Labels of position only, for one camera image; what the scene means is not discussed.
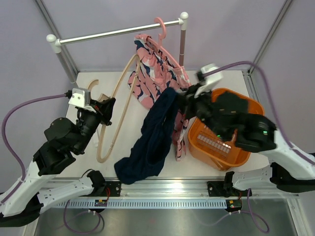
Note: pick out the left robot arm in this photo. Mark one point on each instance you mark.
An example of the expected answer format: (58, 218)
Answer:
(26, 200)

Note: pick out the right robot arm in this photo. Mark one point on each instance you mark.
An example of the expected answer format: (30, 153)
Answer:
(273, 161)

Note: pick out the aluminium rail with cable duct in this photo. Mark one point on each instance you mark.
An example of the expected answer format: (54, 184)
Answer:
(174, 193)

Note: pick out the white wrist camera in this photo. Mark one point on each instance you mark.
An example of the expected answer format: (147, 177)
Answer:
(80, 98)
(207, 82)

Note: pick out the navy blue shorts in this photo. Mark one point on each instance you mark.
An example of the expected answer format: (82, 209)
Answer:
(147, 156)

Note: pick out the orange plastic basket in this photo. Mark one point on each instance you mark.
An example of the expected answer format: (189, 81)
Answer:
(212, 141)

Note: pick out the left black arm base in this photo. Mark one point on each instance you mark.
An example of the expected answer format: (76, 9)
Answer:
(113, 188)

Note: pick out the white clothes rack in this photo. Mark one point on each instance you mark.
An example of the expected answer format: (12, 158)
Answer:
(109, 57)

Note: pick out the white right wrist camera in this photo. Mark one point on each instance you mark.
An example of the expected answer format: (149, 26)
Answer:
(207, 82)

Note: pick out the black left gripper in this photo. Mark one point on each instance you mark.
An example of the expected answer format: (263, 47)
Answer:
(104, 110)

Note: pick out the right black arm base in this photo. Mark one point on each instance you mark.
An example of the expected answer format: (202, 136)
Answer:
(218, 188)

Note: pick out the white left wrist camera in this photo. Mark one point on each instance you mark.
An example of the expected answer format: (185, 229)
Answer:
(80, 98)

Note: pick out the pink shark print shorts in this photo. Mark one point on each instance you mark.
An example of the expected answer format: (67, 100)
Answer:
(158, 71)

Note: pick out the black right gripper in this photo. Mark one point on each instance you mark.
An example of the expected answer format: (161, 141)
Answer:
(187, 102)

